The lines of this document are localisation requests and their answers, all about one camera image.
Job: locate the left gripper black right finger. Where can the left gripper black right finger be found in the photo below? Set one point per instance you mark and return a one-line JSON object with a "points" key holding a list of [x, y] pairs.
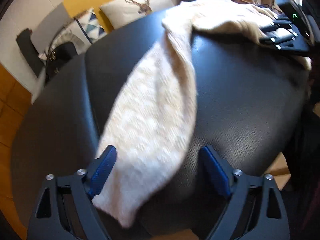
{"points": [[254, 207]]}

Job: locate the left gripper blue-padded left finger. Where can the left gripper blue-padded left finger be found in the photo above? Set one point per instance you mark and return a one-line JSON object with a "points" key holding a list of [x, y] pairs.
{"points": [[64, 208]]}

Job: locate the cream knitted sweater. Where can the cream knitted sweater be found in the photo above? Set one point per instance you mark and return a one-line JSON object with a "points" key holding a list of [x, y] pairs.
{"points": [[152, 120]]}

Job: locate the black handbag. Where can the black handbag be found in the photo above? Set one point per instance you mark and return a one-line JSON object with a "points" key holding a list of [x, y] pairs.
{"points": [[58, 56]]}

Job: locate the deer print cushion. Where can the deer print cushion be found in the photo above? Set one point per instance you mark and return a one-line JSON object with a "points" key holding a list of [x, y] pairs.
{"points": [[123, 12]]}

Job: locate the black rolled mat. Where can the black rolled mat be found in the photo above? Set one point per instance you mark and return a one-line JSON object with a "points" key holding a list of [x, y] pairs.
{"points": [[29, 52]]}

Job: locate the geometric triangle pattern cushion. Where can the geometric triangle pattern cushion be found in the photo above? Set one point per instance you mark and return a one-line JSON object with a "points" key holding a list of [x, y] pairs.
{"points": [[57, 29]]}

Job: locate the grey yellow blue sofa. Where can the grey yellow blue sofa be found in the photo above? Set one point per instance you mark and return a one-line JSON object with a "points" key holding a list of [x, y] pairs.
{"points": [[75, 7]]}

